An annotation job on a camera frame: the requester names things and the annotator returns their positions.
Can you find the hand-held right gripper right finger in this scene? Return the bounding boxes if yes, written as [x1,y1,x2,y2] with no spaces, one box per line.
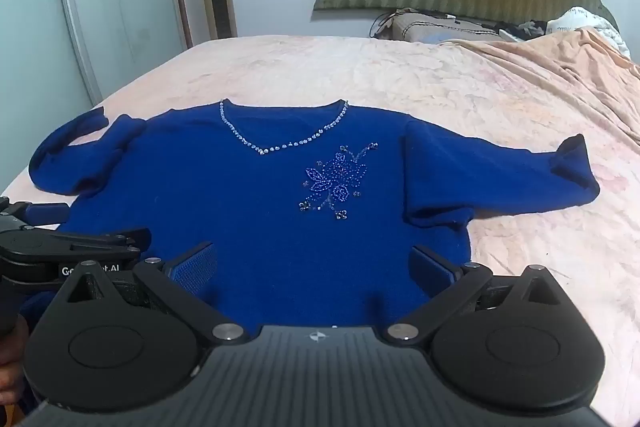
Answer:
[386,246,572,349]

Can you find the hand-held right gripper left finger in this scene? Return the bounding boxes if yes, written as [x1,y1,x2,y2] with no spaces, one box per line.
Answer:
[56,242,252,346]

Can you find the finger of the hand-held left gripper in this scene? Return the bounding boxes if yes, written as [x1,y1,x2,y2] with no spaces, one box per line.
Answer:
[50,228,152,255]
[0,198,70,234]

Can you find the blue beaded sweater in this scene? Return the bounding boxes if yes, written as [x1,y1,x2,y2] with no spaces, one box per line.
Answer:
[27,98,601,334]

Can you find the dark clothes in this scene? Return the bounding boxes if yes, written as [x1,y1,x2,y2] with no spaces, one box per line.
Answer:
[499,19,549,40]

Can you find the person's left hand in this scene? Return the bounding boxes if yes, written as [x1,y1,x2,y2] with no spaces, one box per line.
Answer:
[0,316,30,409]

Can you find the wardrobe door with flower decals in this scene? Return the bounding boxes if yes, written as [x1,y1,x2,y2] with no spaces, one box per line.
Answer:
[0,0,194,108]

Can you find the brown patterned pillow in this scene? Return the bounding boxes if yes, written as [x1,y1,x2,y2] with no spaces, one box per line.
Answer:
[389,9,507,44]

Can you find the peach blanket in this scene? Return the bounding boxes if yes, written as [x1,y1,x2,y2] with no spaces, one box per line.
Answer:
[450,27,640,180]

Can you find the white quilt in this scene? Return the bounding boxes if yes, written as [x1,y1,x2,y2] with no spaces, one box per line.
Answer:
[546,7,634,58]

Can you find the black cable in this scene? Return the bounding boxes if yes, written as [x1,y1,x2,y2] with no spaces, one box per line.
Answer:
[370,11,397,40]

